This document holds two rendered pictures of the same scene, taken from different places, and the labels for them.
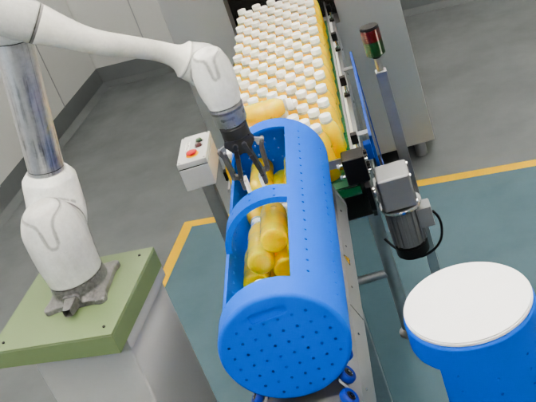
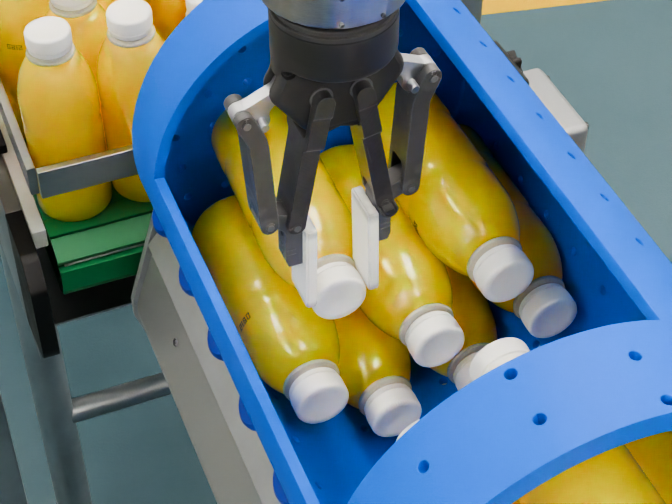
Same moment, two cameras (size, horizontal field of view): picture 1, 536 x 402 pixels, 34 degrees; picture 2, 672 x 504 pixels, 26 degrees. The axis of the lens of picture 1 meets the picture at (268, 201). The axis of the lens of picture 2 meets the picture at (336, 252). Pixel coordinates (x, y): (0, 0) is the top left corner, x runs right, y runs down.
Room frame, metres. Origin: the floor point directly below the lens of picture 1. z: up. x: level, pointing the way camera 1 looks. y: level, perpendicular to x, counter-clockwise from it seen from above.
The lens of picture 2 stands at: (1.59, 0.38, 1.81)
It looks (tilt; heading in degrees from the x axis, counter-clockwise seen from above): 44 degrees down; 328
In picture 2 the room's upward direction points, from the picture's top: straight up
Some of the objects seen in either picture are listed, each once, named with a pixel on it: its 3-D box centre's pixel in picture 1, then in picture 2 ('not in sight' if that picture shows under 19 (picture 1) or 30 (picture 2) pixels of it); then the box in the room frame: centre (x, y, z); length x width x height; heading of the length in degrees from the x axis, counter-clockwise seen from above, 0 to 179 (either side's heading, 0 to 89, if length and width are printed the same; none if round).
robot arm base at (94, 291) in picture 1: (77, 285); not in sight; (2.08, 0.56, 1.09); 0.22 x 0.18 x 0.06; 165
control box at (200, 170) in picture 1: (198, 159); not in sight; (2.67, 0.17, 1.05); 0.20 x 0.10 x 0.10; 170
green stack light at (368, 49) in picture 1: (374, 47); not in sight; (2.73, -0.50, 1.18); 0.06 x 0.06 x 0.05
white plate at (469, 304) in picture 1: (467, 301); not in sight; (1.52, -0.33, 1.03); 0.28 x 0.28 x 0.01
